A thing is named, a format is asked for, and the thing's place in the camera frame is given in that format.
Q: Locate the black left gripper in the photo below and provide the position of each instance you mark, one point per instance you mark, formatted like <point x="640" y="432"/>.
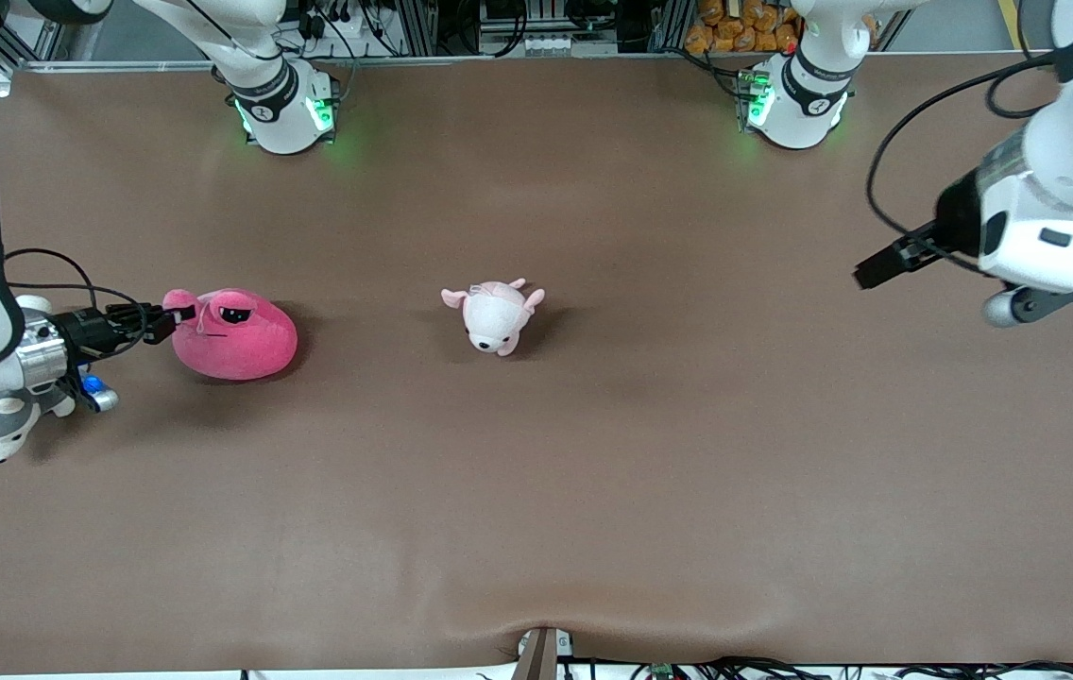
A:
<point x="953" y="215"/>

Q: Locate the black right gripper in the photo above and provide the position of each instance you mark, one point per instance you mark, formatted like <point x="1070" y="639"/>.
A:
<point x="91" y="331"/>

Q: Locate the round pink plush toy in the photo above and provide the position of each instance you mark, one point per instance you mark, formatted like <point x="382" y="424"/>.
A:
<point x="239" y="345"/>

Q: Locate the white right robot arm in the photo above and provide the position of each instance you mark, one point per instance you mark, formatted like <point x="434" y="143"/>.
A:
<point x="286" y="127"/>

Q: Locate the pale pink white plush toy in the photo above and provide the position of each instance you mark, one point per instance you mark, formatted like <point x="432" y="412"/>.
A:
<point x="494" y="321"/>

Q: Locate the small white edge clip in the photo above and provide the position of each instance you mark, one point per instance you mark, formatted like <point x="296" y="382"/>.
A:
<point x="2" y="85"/>

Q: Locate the orange snack bag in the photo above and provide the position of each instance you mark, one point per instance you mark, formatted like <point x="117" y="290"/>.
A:
<point x="735" y="28"/>

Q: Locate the white power strip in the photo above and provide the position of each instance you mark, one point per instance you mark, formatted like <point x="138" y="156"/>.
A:
<point x="555" y="44"/>

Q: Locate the brown table cover mat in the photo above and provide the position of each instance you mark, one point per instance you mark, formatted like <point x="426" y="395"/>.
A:
<point x="536" y="491"/>

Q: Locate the small green connector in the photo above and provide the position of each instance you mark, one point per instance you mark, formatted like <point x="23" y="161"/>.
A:
<point x="661" y="671"/>

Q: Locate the aluminium slanted frame profile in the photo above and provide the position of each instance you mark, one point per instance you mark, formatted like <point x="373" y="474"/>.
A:
<point x="31" y="42"/>

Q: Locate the silver table edge rail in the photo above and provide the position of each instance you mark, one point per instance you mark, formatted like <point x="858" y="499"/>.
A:
<point x="499" y="60"/>

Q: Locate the white post bracket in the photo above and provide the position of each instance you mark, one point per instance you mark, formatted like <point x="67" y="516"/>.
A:
<point x="565" y="644"/>

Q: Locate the brown camera post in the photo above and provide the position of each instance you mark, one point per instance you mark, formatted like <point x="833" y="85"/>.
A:
<point x="536" y="656"/>

